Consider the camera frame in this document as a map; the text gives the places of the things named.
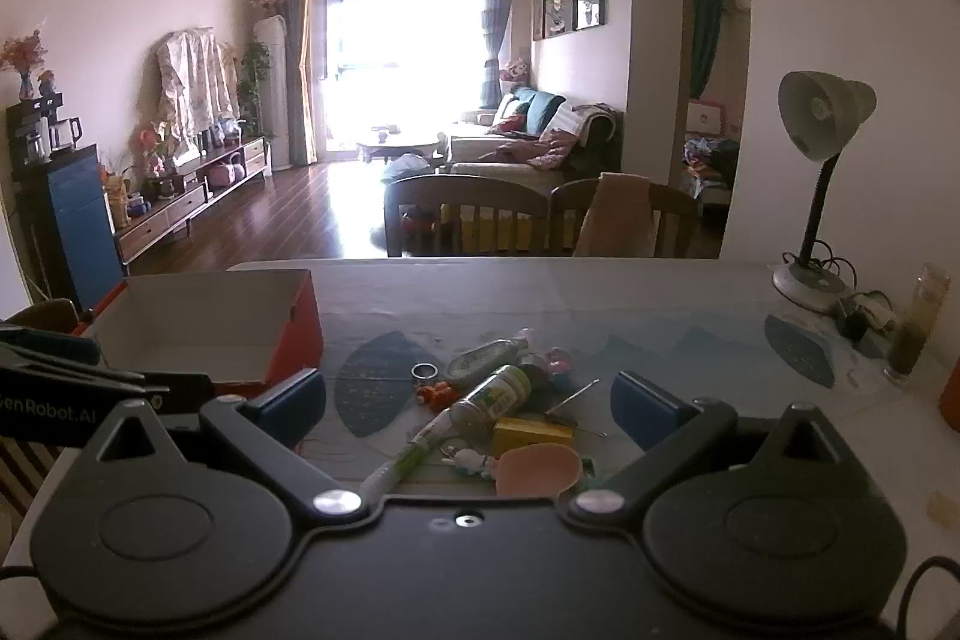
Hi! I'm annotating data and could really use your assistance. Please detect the black power adapter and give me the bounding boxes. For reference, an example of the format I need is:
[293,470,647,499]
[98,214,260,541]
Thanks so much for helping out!
[836,291,897,341]

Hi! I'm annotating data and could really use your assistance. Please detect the pink artificial flowers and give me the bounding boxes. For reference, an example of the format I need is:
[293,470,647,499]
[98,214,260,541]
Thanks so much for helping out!
[135,122,181,176]

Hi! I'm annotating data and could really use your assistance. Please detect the cloth covered clothes rack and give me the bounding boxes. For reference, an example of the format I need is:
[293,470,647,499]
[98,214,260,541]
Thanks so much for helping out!
[156,29,239,142]

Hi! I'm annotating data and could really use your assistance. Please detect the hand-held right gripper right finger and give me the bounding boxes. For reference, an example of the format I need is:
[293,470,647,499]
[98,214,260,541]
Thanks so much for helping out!
[566,371,852,525]

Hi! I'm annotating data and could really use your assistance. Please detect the round coffee table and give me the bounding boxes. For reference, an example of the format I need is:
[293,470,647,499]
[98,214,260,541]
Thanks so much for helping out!
[356,130,443,163]

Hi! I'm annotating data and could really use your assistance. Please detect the red cardboard box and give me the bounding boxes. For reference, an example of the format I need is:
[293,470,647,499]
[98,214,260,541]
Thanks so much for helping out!
[75,269,325,402]

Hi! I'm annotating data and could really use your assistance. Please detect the glass bottle with brown liquid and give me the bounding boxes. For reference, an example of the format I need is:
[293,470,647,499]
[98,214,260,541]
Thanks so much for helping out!
[883,263,952,386]

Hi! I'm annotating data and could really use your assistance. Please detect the tall green plant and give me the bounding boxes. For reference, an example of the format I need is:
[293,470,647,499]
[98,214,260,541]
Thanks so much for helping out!
[238,40,271,139]

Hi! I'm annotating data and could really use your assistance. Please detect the green lid jar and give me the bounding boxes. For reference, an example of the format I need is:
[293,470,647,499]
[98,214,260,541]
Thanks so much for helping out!
[450,365,533,440]

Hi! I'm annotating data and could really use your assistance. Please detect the beige sofa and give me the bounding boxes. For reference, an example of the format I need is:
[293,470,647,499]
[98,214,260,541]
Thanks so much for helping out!
[446,89,623,191]

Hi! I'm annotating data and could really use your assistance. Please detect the black coffee machine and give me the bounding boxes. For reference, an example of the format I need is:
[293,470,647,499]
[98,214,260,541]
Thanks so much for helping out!
[7,96,61,169]

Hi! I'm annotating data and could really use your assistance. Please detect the grey desk lamp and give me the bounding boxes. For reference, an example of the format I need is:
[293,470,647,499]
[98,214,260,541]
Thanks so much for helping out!
[772,70,878,313]

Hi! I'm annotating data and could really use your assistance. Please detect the orange object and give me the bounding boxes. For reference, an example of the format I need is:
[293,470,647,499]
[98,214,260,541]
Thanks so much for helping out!
[937,359,960,423]

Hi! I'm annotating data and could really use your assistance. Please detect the tan towel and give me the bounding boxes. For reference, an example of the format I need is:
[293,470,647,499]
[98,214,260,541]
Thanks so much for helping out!
[574,173,657,257]

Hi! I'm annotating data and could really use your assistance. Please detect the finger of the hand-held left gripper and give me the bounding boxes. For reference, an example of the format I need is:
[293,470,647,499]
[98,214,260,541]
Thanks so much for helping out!
[0,323,147,387]
[112,374,213,417]

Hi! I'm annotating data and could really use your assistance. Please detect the green tube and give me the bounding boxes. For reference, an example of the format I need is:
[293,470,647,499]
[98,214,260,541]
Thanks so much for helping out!
[358,407,460,500]

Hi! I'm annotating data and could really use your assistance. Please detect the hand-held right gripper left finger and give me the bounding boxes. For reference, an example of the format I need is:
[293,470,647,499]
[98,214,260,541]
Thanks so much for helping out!
[82,368,368,522]

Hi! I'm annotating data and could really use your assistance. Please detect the wooden dining chair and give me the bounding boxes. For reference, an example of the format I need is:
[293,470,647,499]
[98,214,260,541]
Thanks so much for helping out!
[384,173,552,259]
[550,179,702,259]

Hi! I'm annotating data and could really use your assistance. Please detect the white standing air conditioner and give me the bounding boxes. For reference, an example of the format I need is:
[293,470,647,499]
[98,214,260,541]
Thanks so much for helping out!
[253,16,292,172]

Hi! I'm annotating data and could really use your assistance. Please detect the wooden TV cabinet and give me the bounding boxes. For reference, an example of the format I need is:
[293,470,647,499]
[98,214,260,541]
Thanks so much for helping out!
[112,136,271,266]

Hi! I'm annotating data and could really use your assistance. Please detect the black cable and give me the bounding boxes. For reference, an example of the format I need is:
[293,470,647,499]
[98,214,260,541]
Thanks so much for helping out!
[896,556,960,640]

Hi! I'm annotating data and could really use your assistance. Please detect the blue cabinet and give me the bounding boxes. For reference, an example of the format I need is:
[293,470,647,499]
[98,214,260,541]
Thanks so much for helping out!
[19,143,125,311]

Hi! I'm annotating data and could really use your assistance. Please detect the grey window curtain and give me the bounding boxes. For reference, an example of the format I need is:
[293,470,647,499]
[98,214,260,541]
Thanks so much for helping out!
[478,0,518,109]
[281,0,316,165]

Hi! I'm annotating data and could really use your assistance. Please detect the blue sofa cushion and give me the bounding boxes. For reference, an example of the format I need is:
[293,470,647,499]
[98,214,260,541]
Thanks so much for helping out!
[510,89,567,135]

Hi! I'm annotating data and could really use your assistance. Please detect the vase with dried flowers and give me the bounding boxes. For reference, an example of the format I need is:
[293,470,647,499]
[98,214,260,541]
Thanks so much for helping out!
[4,32,47,101]

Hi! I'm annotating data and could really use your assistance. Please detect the thin metal pick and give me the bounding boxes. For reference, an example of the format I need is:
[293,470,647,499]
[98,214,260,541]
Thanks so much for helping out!
[544,377,601,418]

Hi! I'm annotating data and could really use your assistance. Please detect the yellow small box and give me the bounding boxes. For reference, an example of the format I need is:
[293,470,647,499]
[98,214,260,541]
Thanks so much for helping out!
[491,416,576,459]

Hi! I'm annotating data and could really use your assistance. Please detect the floor cushion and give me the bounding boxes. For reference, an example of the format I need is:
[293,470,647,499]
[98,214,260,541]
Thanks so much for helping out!
[382,152,434,184]

